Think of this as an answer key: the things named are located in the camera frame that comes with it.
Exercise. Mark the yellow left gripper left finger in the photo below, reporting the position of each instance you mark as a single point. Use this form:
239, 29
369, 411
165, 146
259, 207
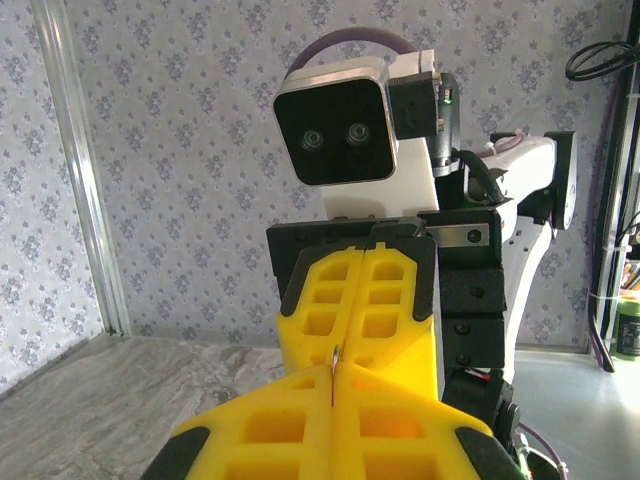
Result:
270, 435

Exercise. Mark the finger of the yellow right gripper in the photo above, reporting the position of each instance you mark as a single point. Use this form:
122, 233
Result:
310, 345
405, 350

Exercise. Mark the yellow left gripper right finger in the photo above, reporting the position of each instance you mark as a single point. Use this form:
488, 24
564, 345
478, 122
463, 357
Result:
400, 435

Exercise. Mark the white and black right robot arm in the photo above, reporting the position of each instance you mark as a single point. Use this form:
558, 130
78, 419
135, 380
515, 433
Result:
525, 165

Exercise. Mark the grey metal shelf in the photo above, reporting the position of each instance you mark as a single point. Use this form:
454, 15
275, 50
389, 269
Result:
575, 420

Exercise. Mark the green bottle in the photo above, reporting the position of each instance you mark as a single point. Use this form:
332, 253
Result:
630, 327

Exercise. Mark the black equipment stand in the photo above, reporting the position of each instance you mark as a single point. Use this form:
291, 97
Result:
627, 150

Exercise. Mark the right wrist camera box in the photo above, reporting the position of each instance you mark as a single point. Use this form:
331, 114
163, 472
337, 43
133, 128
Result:
335, 130

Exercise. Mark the aluminium frame post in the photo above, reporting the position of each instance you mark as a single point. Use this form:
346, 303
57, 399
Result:
75, 165

